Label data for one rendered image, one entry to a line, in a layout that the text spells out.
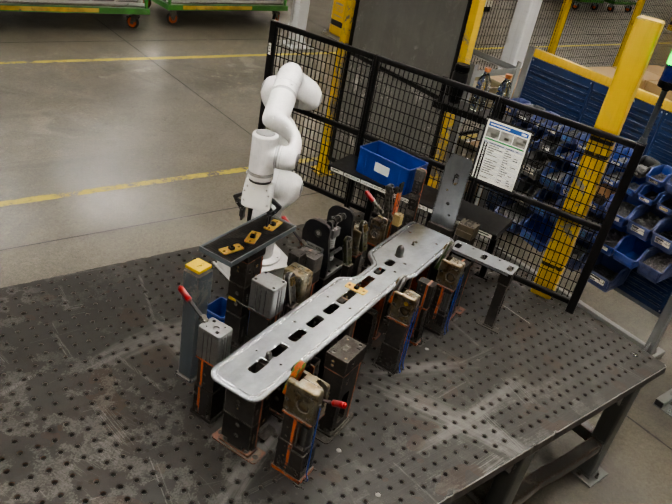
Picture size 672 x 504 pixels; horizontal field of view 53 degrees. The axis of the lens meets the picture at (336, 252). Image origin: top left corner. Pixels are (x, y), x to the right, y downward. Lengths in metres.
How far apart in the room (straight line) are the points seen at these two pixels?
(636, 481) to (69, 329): 2.70
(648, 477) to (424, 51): 2.89
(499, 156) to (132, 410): 1.90
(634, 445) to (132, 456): 2.63
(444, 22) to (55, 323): 3.08
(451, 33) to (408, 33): 0.39
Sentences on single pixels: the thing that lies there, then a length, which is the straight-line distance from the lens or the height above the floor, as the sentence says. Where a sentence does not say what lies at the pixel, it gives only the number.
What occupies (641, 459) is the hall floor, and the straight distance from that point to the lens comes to 3.90.
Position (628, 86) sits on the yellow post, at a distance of 3.03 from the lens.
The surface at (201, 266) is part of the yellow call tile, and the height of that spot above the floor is 1.16.
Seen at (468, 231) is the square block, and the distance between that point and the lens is 3.00.
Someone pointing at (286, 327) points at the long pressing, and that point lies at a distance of 2.23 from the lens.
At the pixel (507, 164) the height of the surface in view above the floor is 1.27.
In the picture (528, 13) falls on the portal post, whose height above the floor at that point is 1.37.
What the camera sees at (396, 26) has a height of 1.37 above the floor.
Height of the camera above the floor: 2.36
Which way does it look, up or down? 30 degrees down
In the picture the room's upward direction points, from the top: 11 degrees clockwise
